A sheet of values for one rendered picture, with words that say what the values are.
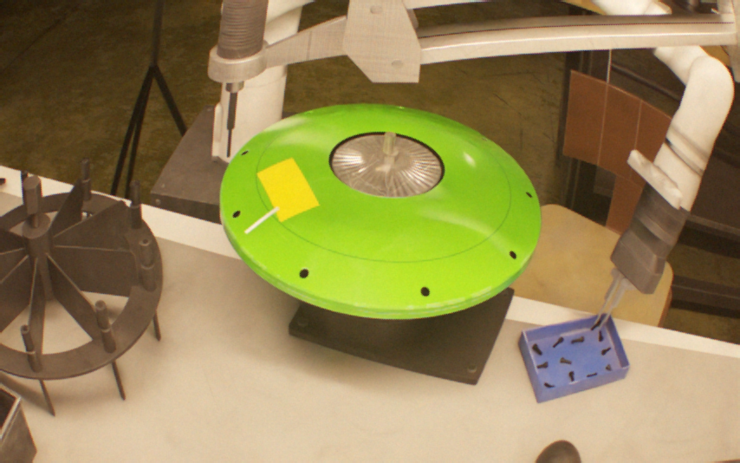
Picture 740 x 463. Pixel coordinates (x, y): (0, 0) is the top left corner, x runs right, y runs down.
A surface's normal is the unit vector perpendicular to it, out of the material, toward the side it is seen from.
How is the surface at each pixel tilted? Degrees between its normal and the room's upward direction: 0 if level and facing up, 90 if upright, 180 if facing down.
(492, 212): 17
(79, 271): 87
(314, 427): 0
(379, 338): 90
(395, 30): 90
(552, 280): 0
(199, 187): 0
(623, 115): 90
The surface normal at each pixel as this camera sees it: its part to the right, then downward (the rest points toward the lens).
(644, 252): -0.66, -0.12
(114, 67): 0.08, -0.77
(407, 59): -0.02, 0.63
